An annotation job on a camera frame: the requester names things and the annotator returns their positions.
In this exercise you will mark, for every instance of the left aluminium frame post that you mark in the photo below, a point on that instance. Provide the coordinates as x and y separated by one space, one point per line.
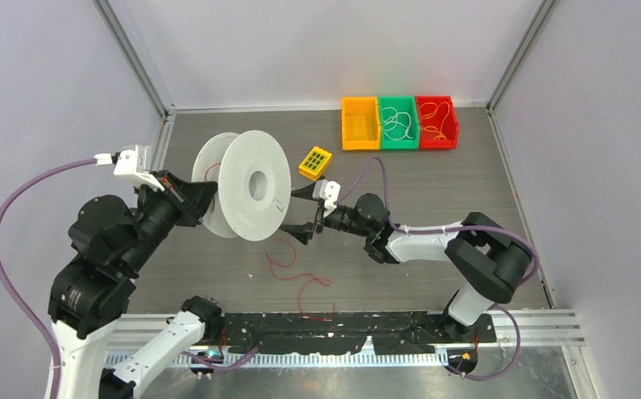
129 38

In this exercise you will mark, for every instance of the green bin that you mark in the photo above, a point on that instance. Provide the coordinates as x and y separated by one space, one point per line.
399 121

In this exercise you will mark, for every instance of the aluminium frame post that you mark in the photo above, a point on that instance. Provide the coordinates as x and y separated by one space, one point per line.
534 29
129 38

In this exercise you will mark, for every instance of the grey cable spool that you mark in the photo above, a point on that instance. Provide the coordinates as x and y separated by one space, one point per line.
254 184

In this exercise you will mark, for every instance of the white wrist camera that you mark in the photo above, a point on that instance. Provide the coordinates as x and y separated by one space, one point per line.
132 164
326 193

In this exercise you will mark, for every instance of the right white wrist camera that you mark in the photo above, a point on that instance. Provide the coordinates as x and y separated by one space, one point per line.
326 193

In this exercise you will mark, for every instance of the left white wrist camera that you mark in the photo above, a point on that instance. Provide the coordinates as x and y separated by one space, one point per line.
132 164

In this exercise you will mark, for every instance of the slotted cable duct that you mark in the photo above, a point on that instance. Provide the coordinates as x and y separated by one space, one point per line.
360 359

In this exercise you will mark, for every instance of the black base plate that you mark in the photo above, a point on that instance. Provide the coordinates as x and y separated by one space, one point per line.
390 333

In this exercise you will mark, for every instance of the orange bin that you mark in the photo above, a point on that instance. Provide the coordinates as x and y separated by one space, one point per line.
361 128

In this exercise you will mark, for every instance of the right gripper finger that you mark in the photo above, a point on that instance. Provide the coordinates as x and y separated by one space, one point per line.
309 192
303 233

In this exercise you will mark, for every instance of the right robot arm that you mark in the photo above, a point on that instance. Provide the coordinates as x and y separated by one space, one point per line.
492 260

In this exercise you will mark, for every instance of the red bin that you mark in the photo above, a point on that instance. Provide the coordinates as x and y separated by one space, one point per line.
438 121

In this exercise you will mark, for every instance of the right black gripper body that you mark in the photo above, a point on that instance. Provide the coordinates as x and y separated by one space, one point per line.
340 219

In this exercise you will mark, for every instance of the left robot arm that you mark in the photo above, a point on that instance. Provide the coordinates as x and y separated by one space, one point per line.
113 241

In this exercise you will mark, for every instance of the right aluminium frame post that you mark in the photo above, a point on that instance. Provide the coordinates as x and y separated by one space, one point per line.
534 29

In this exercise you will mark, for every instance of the yellow toy brick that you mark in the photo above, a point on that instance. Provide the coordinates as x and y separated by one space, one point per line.
315 163

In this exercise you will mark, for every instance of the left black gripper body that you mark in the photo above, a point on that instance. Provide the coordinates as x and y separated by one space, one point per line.
164 207

